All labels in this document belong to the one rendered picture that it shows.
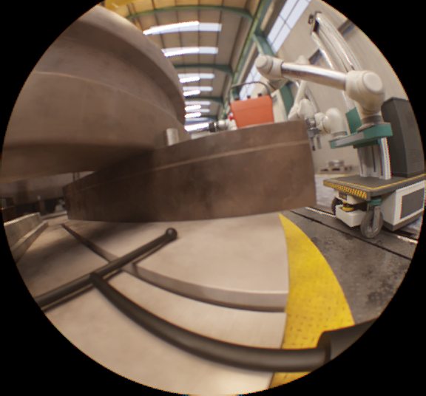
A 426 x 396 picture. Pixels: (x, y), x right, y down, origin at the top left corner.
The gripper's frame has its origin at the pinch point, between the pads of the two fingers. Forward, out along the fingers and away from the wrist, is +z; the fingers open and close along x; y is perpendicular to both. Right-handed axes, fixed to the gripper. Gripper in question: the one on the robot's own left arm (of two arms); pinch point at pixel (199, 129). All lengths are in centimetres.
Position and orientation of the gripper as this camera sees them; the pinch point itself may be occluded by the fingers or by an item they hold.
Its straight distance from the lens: 133.1
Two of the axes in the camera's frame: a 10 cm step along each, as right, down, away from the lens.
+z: -9.8, 1.6, 0.6
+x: -0.5, 0.6, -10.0
